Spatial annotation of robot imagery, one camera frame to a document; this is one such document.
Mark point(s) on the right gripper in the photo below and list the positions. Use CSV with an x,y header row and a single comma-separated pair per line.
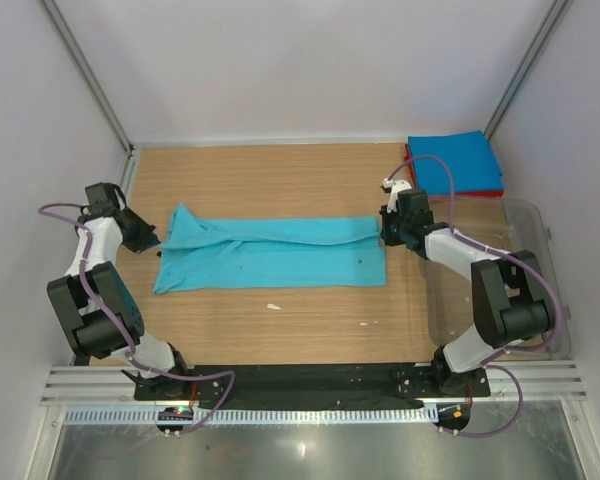
x,y
387,216

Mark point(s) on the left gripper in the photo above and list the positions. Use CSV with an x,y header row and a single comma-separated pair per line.
x,y
146,237

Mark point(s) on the cyan t shirt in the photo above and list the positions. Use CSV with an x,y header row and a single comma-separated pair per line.
x,y
269,253

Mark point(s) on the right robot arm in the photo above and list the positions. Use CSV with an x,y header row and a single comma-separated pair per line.
x,y
511,300

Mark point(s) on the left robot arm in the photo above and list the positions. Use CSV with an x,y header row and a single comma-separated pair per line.
x,y
96,311

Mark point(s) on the folded blue t shirt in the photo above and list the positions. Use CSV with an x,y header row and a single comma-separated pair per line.
x,y
427,145

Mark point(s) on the clear plastic bin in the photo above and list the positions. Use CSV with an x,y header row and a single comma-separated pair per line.
x,y
504,224

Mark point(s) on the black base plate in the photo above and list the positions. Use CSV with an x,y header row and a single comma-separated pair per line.
x,y
316,387

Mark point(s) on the white slotted cable duct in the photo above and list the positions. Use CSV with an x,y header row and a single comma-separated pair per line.
x,y
181,416

